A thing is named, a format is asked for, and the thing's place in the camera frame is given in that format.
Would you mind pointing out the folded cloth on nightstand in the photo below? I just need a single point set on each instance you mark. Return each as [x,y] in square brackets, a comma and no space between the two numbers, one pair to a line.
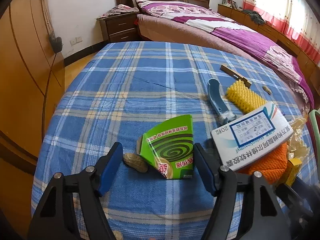
[118,10]

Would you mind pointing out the dark wooden nightstand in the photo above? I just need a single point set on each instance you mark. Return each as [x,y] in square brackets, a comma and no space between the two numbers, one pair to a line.
[119,28]

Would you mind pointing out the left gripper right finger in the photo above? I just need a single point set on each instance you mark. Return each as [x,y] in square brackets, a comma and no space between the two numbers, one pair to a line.
[261,215]

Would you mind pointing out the white teal medicine box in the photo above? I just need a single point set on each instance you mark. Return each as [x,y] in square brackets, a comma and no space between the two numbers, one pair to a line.
[252,136]

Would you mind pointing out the wooden bed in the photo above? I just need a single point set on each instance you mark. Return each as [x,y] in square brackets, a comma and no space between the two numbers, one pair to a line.
[193,22]

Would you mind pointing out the far small peanut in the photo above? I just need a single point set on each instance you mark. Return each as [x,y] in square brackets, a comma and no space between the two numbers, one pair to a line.
[267,90]

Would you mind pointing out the long wooden cabinet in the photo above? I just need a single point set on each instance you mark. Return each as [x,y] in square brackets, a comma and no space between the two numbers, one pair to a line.
[280,37]

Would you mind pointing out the dark clothes on cabinet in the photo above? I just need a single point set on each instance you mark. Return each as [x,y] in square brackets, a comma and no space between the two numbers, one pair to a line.
[254,16]

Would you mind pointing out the wooden clothespin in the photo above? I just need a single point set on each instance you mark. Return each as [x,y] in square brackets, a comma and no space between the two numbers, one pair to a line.
[236,75]

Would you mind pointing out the red white curtains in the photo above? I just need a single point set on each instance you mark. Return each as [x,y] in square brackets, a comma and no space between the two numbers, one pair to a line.
[294,19]

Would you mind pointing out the green mosquito coil box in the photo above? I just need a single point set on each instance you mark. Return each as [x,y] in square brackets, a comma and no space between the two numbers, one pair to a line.
[168,147]

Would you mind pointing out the orange foam net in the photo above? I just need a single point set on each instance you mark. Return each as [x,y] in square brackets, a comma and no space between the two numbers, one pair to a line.
[272,165]

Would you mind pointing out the small yellow box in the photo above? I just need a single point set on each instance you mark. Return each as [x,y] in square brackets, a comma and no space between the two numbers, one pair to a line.
[293,167]

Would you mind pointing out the red bucket green rim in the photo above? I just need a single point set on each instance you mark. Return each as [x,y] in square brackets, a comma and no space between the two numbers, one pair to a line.
[313,127]

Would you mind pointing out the peanut beside orange box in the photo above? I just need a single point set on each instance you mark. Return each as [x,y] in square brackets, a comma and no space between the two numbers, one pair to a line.
[136,162]

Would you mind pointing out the blue plaid table cloth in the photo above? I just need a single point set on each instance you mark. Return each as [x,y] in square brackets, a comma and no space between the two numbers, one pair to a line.
[127,89]

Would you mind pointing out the cream plastic bag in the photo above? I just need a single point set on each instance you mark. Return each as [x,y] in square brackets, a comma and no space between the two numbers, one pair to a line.
[296,147]

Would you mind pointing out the peanut at left edge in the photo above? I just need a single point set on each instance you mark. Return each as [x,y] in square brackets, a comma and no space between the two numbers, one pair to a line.
[118,235]

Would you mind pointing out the purple floral quilt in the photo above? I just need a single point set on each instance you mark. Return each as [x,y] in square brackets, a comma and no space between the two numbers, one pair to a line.
[180,22]

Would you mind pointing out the blue plastic handle piece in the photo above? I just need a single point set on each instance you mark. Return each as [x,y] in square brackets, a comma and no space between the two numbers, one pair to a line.
[215,93]

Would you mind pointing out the wooden wardrobe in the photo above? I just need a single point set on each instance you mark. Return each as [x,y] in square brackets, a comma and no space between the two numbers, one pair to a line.
[32,84]

